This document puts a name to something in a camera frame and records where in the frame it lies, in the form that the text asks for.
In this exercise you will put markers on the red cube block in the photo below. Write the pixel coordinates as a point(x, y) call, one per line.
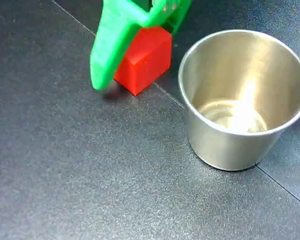
point(150, 65)

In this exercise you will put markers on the black table mat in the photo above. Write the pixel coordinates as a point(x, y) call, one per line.
point(65, 162)

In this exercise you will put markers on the stainless steel cup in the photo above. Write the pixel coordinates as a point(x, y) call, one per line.
point(215, 150)

